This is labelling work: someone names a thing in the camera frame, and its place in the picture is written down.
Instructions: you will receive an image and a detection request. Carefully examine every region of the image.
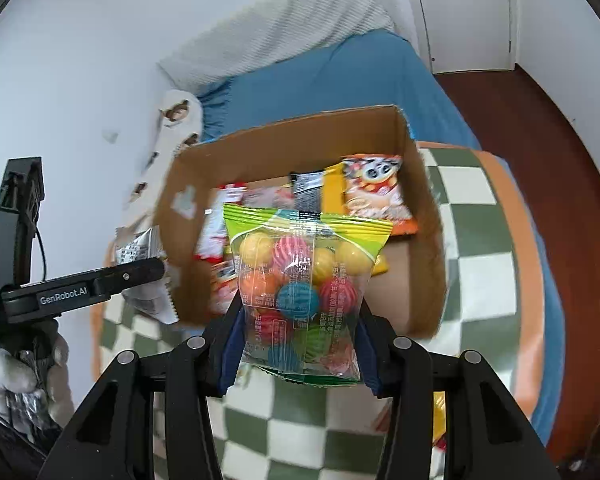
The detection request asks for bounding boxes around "white door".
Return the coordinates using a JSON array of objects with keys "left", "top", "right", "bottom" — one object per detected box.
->
[{"left": 397, "top": 0, "right": 518, "bottom": 76}]

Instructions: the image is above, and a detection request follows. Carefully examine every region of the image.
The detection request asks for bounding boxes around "white grey snack packet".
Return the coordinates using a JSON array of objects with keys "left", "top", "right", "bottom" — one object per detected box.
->
[{"left": 114, "top": 225, "right": 181, "bottom": 325}]

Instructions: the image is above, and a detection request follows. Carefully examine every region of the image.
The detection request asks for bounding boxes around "cardboard box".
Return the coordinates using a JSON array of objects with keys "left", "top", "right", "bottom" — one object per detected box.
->
[{"left": 152, "top": 105, "right": 448, "bottom": 341}]

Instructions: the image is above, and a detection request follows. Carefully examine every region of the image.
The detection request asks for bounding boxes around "long black snack packet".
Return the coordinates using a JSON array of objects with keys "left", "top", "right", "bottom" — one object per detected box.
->
[{"left": 289, "top": 170, "right": 327, "bottom": 213}]

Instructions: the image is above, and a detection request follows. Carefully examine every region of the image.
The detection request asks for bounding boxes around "small yellow snack packet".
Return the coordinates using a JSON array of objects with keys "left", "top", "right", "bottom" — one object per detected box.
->
[{"left": 430, "top": 390, "right": 448, "bottom": 453}]

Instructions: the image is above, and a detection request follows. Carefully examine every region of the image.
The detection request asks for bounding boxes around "colourful candy ball bag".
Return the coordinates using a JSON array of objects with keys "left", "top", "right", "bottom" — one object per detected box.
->
[{"left": 222, "top": 203, "right": 393, "bottom": 387}]

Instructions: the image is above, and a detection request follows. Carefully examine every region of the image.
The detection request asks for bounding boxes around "bear print pillow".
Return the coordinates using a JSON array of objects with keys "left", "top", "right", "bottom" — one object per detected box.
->
[{"left": 122, "top": 89, "right": 204, "bottom": 211}]

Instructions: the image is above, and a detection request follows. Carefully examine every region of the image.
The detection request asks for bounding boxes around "blue bed sheet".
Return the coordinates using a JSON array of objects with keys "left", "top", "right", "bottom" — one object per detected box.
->
[{"left": 195, "top": 29, "right": 566, "bottom": 448}]

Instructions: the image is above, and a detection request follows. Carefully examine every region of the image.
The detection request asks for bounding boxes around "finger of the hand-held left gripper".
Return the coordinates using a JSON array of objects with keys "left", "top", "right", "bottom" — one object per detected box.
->
[{"left": 91, "top": 257, "right": 167, "bottom": 306}]

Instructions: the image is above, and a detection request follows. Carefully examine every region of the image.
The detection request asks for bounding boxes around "orange panda snack packet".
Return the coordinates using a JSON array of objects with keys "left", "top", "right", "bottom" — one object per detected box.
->
[{"left": 340, "top": 154, "right": 420, "bottom": 237}]

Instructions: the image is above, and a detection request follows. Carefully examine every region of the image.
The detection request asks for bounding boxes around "green white checkered mat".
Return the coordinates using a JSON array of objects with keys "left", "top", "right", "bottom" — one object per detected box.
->
[{"left": 90, "top": 142, "right": 546, "bottom": 480}]

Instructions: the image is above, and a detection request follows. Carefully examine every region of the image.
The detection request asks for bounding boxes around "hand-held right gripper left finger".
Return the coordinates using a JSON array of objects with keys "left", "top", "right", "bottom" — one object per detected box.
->
[{"left": 55, "top": 300, "right": 246, "bottom": 480}]

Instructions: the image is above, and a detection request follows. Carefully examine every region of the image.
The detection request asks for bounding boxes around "white red bar packet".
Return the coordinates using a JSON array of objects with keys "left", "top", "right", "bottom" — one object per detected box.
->
[{"left": 194, "top": 182, "right": 251, "bottom": 266}]

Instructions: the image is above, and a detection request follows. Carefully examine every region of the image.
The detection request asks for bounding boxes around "large yellow snack packet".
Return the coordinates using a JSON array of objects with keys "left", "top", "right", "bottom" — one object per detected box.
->
[{"left": 322, "top": 162, "right": 388, "bottom": 277}]

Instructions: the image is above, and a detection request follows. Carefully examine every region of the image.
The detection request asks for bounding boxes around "grey white textured pillow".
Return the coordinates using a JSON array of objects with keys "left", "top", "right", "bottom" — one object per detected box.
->
[{"left": 157, "top": 0, "right": 396, "bottom": 96}]

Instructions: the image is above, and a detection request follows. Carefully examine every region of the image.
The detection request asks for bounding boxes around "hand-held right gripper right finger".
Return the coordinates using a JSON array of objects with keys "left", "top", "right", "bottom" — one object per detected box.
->
[{"left": 352, "top": 305, "right": 551, "bottom": 480}]

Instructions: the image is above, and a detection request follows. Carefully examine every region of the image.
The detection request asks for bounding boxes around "person's left hand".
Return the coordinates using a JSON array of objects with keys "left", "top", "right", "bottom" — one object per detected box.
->
[{"left": 0, "top": 332, "right": 76, "bottom": 428}]

